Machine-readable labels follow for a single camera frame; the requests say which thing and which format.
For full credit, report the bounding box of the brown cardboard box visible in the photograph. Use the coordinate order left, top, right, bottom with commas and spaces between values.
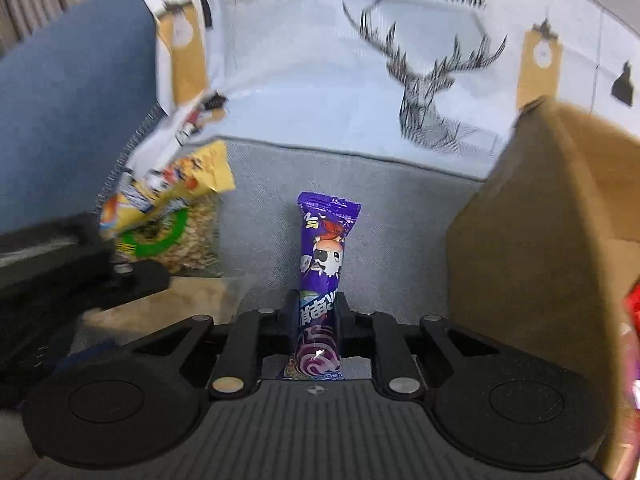
445, 96, 640, 476

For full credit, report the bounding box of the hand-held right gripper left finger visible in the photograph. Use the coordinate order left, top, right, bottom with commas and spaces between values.
120, 290, 301, 400

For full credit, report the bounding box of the yellow snack bag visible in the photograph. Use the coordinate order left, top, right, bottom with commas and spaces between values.
97, 141, 236, 277

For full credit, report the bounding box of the grey deer print sheet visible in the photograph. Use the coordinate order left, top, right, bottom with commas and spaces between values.
95, 0, 640, 326

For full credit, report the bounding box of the blue sofa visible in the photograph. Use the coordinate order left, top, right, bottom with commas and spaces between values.
0, 0, 168, 241

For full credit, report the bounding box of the purple snack packet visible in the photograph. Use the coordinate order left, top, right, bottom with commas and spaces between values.
284, 191, 362, 380

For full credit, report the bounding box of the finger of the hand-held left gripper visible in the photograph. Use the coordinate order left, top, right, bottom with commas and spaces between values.
109, 259, 171, 307

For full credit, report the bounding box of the red snack packet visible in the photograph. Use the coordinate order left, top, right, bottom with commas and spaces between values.
621, 280, 640, 341

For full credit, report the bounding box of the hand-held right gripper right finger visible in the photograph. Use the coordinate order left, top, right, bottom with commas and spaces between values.
335, 291, 508, 400

